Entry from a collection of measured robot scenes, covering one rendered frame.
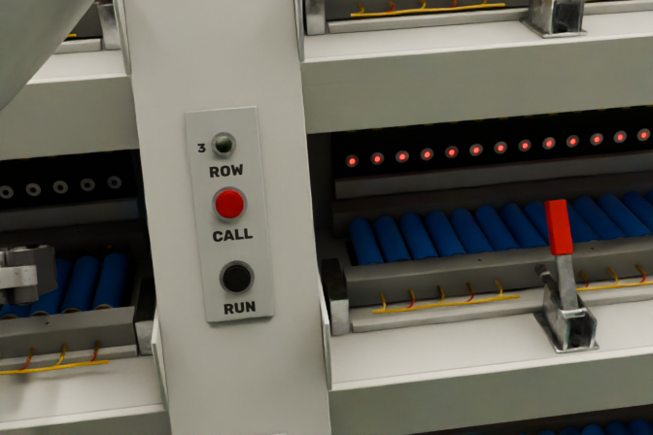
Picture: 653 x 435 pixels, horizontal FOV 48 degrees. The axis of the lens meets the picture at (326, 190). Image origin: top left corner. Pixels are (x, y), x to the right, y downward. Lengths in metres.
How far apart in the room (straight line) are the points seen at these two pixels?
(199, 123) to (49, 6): 0.26
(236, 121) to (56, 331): 0.18
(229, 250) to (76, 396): 0.13
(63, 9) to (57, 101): 0.26
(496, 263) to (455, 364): 0.09
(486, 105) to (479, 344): 0.15
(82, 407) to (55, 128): 0.16
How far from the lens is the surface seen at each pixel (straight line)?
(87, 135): 0.44
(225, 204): 0.42
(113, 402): 0.47
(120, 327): 0.49
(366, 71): 0.43
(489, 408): 0.49
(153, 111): 0.42
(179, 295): 0.44
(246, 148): 0.42
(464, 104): 0.45
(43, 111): 0.44
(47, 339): 0.51
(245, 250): 0.43
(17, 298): 0.37
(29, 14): 0.17
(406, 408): 0.48
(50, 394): 0.49
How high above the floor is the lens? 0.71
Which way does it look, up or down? 7 degrees down
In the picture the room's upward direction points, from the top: 5 degrees counter-clockwise
